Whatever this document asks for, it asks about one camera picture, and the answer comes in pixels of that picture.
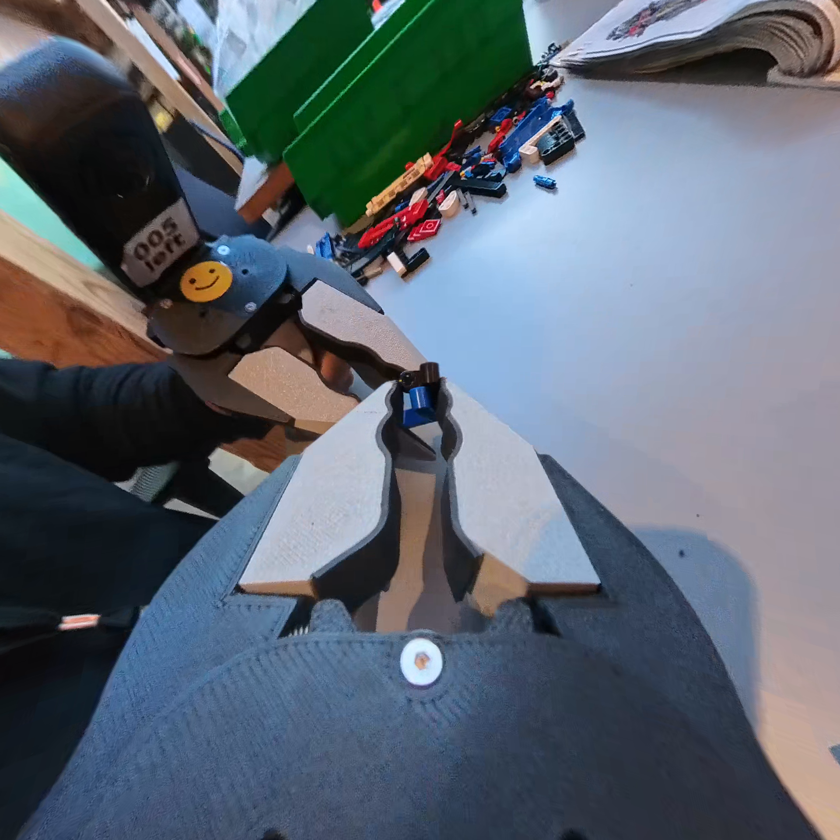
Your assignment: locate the pile of loose toy pieces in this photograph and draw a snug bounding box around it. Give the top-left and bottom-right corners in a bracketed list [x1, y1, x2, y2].
[314, 42, 588, 282]

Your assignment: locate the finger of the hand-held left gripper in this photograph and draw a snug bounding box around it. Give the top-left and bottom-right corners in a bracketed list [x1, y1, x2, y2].
[297, 277, 429, 389]
[226, 346, 360, 434]

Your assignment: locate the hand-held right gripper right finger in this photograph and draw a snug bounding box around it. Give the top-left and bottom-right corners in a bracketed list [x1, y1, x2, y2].
[437, 378, 602, 619]

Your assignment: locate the wooden table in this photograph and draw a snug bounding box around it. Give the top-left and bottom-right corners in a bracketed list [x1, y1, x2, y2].
[72, 0, 298, 225]

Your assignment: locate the green plastic bin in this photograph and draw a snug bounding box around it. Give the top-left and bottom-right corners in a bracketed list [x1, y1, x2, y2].
[218, 0, 401, 165]
[282, 0, 534, 228]

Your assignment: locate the open building instruction booklet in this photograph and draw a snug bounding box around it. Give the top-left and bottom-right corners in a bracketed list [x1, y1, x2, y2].
[550, 0, 840, 91]

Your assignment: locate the person's left hand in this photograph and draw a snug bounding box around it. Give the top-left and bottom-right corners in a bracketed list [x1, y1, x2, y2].
[262, 320, 361, 398]

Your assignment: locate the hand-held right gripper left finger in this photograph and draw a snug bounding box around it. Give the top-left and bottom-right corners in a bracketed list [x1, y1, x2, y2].
[238, 382, 404, 599]

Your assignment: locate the blue L-shaped toy beam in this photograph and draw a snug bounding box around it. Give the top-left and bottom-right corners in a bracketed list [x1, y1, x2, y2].
[399, 384, 438, 429]

